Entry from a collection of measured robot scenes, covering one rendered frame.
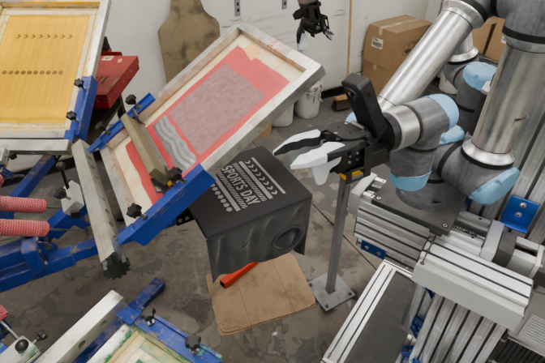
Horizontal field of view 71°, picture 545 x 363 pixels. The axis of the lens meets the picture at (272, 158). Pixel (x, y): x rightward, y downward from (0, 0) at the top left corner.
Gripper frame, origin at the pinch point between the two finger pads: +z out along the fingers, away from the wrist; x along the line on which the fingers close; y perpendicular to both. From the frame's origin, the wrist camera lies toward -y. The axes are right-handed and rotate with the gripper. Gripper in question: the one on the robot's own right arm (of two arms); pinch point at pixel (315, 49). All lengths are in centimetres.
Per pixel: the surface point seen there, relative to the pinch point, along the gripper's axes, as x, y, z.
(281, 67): -20.7, 11.2, -6.9
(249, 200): -51, 12, 41
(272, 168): -33, -2, 46
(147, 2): -23, -200, 16
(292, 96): -27.7, 29.2, -7.4
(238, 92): -36.7, 5.1, -2.6
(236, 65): -29.5, -9.8, -4.5
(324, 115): 91, -167, 183
